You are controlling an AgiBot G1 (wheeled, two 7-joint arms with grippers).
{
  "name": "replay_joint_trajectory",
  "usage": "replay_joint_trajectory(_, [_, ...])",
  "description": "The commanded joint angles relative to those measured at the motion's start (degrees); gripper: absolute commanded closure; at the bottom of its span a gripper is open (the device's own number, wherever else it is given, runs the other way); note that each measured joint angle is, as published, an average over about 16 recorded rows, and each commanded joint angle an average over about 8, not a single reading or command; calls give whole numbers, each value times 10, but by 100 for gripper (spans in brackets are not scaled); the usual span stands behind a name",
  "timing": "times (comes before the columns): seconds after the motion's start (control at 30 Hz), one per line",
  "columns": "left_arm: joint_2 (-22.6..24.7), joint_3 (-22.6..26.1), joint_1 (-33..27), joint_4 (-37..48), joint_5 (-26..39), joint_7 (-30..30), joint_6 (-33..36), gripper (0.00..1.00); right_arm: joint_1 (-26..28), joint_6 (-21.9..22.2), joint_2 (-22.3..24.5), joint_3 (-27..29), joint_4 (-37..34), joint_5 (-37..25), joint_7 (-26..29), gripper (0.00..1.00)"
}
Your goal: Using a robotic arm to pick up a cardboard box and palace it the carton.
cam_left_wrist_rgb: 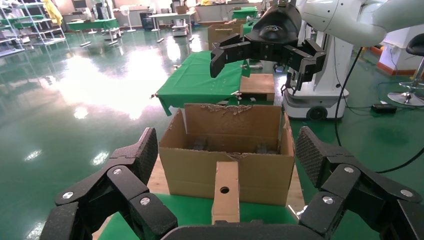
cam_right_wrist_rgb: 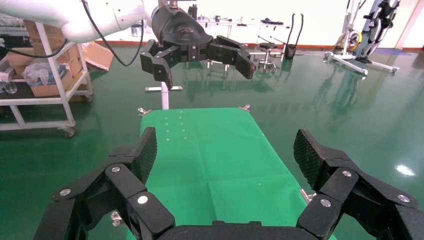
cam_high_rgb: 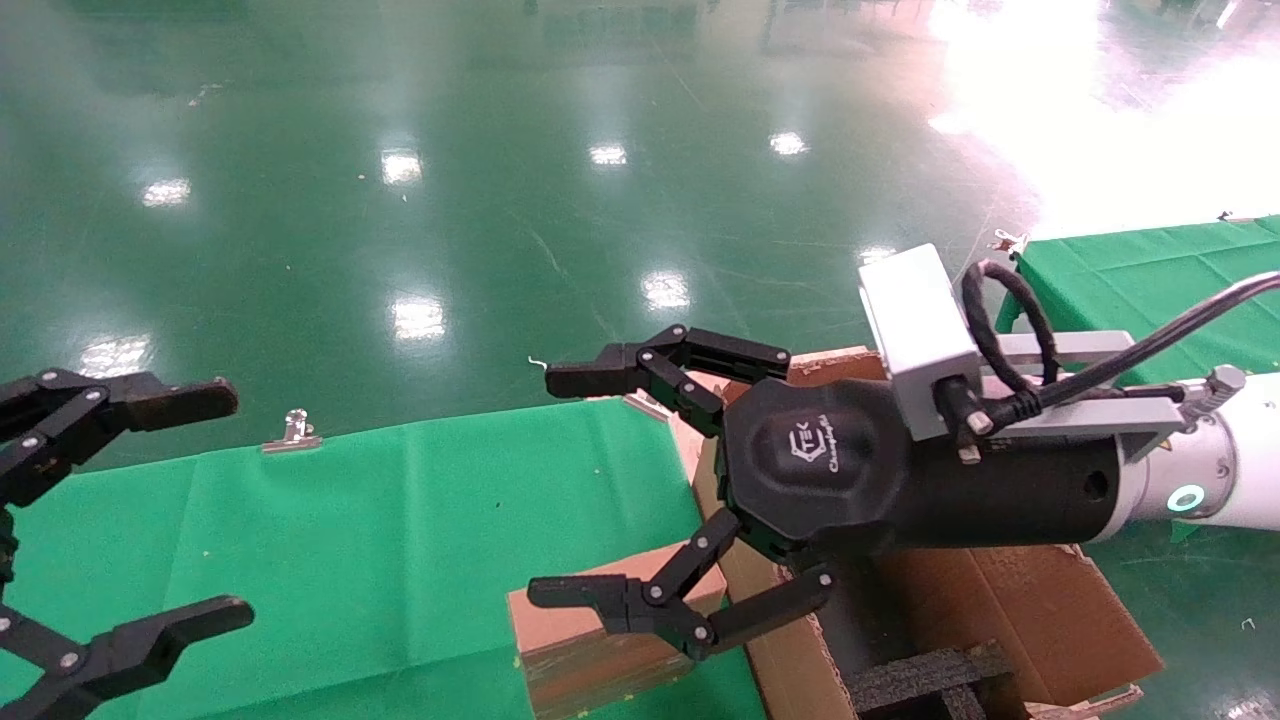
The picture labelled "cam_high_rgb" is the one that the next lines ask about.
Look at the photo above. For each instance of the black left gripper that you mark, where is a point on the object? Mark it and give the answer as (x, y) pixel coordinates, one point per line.
(5, 550)

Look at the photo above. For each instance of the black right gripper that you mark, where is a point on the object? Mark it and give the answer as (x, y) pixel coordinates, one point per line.
(830, 460)

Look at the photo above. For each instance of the small brown cardboard box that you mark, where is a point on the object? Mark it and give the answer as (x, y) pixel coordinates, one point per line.
(580, 670)

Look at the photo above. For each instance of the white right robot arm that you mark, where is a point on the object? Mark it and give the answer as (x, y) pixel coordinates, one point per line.
(1250, 460)

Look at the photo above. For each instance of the large open cardboard carton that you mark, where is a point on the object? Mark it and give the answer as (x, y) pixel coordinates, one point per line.
(1050, 620)

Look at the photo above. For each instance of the metal binder clip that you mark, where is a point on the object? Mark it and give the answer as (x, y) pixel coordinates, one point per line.
(645, 405)
(1008, 241)
(293, 438)

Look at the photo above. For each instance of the large green table cloth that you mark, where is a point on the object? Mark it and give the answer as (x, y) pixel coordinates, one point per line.
(400, 560)

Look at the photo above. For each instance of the black foam divider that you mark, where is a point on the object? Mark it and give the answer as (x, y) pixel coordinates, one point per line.
(920, 682)

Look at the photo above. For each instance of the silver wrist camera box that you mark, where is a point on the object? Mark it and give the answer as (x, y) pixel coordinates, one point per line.
(920, 330)

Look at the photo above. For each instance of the grey camera mounting bracket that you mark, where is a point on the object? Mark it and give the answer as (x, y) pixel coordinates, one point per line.
(1100, 415)

